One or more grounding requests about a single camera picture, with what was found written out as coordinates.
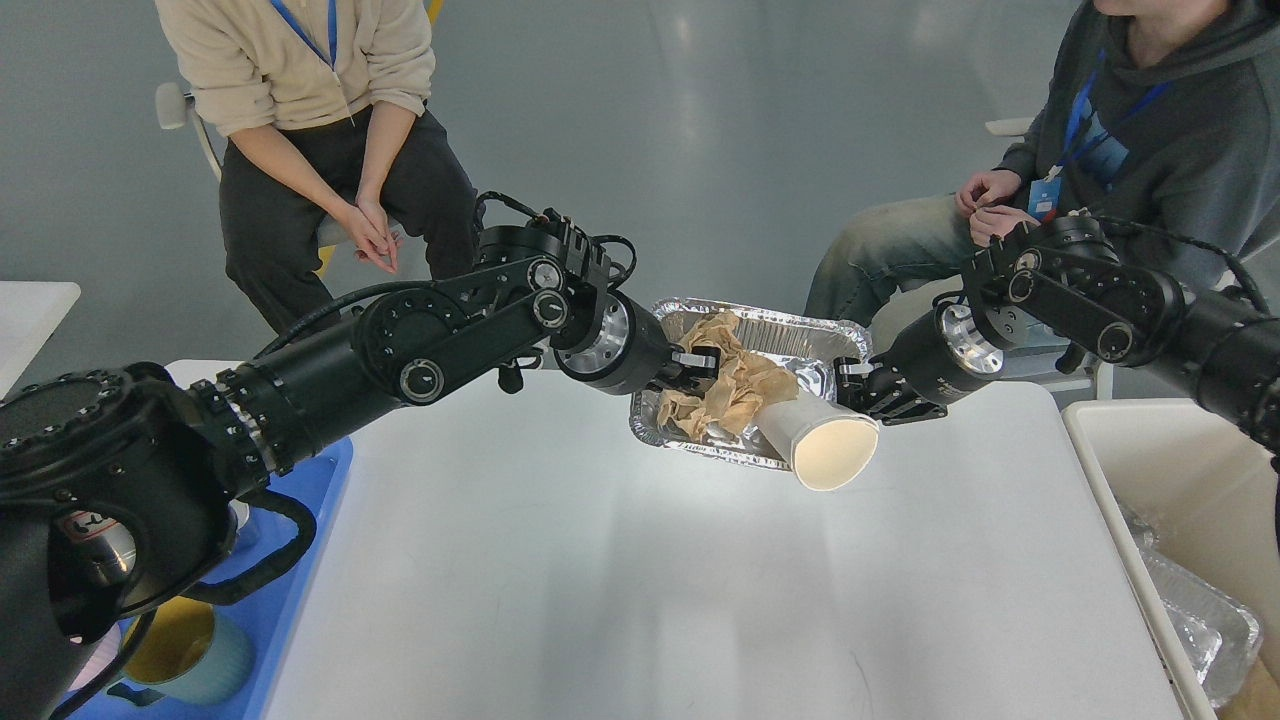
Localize cream paper cup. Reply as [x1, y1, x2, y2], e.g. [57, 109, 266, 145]
[755, 389, 881, 492]

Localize grey office chair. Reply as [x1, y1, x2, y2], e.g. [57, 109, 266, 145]
[155, 82, 349, 258]

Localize white chair of right person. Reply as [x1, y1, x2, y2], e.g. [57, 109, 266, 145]
[986, 117, 1277, 401]

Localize person in beige shirt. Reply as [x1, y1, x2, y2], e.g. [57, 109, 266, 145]
[156, 1, 477, 333]

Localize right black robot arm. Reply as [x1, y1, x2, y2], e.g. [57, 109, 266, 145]
[835, 217, 1279, 452]

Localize foil trays inside bin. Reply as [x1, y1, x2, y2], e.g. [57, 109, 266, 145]
[1119, 503, 1262, 708]

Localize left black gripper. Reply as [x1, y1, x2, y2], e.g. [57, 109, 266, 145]
[554, 291, 722, 396]

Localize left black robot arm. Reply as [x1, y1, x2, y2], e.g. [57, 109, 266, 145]
[1, 209, 721, 719]

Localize pink ribbed mug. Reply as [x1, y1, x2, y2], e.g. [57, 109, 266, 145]
[67, 623, 124, 693]

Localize person in grey hoodie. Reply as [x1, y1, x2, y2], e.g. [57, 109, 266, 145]
[804, 1, 1279, 325]

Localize aluminium foil tray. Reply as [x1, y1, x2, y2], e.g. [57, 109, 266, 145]
[628, 297, 872, 471]

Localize brown paper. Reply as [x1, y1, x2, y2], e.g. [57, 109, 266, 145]
[655, 311, 799, 441]

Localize dark teal mug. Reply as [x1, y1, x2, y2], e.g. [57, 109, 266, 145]
[110, 597, 256, 706]

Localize blue plastic tray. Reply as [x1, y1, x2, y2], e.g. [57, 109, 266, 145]
[73, 439, 353, 719]

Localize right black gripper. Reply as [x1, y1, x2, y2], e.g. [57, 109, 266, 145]
[835, 302, 1005, 427]

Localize white side table left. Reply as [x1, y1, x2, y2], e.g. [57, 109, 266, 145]
[1, 281, 81, 395]

